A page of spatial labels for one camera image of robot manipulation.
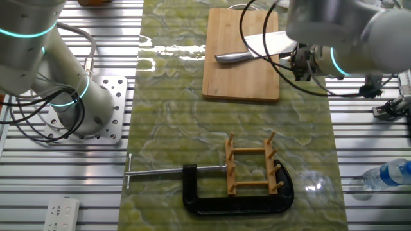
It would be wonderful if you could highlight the silver ribbed camera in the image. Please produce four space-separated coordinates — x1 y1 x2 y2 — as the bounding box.
398 69 411 96

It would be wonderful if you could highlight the aluminium robot mounting plate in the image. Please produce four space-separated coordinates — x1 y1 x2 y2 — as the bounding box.
43 75 128 146

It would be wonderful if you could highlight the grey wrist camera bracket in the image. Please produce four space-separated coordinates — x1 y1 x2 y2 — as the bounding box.
359 74 385 99

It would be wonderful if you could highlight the steel cleaver knife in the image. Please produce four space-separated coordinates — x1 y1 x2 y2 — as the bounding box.
214 31 298 64

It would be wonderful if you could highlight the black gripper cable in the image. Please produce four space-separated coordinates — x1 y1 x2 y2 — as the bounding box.
239 0 394 99

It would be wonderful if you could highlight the green marble pattern mat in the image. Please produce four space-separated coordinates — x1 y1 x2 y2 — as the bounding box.
117 0 349 231

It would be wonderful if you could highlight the black C-clamp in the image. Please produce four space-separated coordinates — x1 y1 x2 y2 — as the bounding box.
125 153 295 216

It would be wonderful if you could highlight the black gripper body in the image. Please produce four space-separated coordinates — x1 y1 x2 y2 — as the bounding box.
290 43 317 81

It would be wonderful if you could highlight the white power strip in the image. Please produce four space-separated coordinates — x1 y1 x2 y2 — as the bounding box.
43 197 80 231

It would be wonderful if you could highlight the bamboo cutting board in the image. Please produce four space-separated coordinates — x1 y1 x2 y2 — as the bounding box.
202 8 281 103

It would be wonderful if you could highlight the small grey clamped camera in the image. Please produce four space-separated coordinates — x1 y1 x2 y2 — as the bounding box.
372 94 411 121

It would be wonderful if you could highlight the clear water bottle blue label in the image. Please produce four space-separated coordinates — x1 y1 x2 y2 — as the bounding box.
362 158 411 192

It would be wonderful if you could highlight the wooden peg knife rack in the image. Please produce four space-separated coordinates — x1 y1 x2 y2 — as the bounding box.
224 130 285 196

